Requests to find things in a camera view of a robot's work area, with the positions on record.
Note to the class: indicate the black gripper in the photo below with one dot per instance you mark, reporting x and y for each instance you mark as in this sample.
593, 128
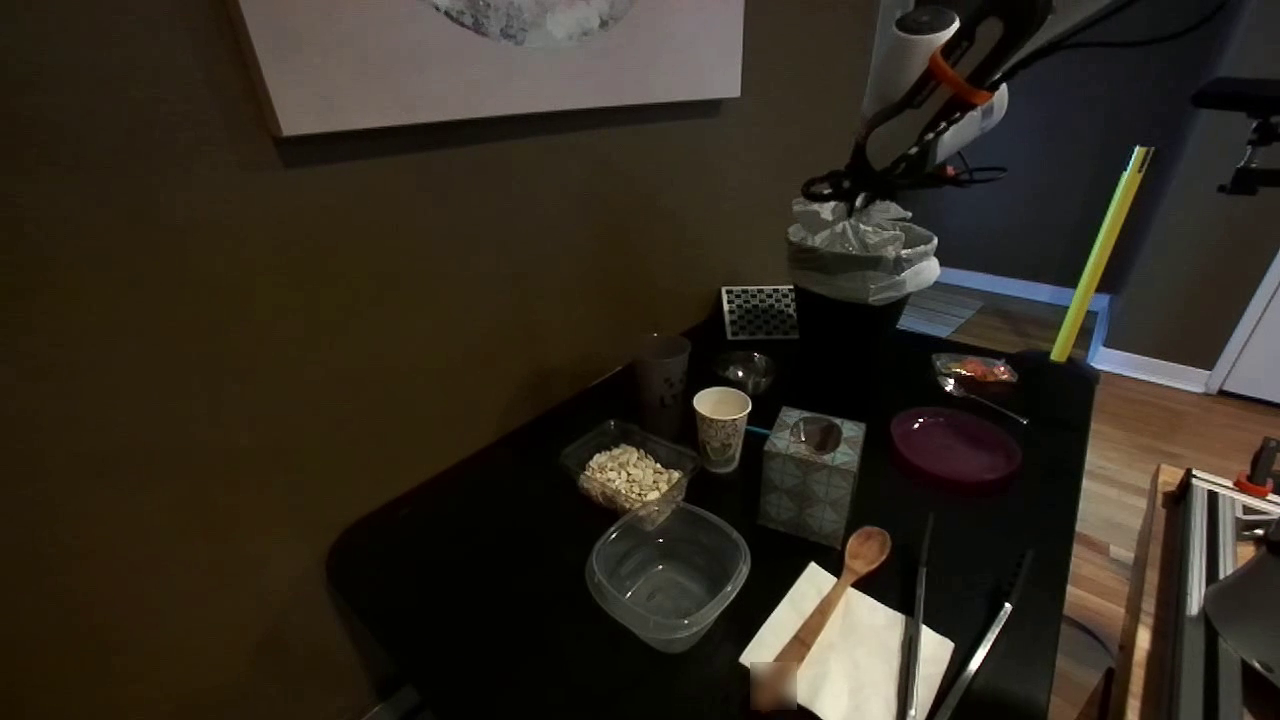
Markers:
907, 161

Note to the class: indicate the wooden spoon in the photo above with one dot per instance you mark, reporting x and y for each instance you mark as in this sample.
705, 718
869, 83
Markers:
865, 545

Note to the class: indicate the black camera stand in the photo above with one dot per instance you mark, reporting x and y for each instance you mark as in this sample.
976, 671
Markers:
1246, 102

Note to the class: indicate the popcorn pile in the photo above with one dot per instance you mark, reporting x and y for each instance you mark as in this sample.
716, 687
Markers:
631, 477

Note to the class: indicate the yellow green stick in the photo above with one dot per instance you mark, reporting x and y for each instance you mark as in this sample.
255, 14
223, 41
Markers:
1102, 255

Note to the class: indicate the white napkin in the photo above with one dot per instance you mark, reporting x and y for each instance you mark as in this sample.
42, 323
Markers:
863, 654

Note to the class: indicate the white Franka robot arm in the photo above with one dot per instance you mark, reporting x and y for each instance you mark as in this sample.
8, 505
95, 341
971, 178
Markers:
921, 65

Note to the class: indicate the empty clear plastic container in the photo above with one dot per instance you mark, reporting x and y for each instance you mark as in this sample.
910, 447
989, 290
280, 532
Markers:
664, 580

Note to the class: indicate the white paper cup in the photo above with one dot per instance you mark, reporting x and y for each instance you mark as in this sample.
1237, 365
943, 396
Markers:
723, 431

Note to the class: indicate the white door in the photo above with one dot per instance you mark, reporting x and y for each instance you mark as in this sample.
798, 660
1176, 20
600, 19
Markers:
1255, 345

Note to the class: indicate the metal spoon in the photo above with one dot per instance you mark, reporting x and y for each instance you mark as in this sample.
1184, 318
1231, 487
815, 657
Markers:
982, 396

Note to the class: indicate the white wall canvas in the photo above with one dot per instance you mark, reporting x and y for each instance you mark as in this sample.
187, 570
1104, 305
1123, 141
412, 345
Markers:
504, 65

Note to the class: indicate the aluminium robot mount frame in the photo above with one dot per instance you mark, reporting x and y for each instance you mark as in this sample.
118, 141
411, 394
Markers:
1194, 584

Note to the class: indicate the metal tongs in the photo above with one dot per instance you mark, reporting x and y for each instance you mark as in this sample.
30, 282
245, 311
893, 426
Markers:
982, 646

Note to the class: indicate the red black clamp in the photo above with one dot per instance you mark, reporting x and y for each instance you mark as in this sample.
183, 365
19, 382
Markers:
1262, 470

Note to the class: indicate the shiny snack wrapper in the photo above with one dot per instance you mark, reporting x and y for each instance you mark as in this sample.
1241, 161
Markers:
973, 365

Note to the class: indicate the dark tall tumbler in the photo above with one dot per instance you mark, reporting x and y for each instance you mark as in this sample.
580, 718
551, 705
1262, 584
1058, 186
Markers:
660, 382

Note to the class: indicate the black tongs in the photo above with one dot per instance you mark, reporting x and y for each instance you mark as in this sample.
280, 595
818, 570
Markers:
914, 627

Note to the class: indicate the clear plastic popcorn container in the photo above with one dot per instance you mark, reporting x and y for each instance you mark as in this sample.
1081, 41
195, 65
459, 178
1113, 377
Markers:
584, 455

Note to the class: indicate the purple plate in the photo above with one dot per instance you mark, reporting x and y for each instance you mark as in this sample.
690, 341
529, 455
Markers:
954, 447

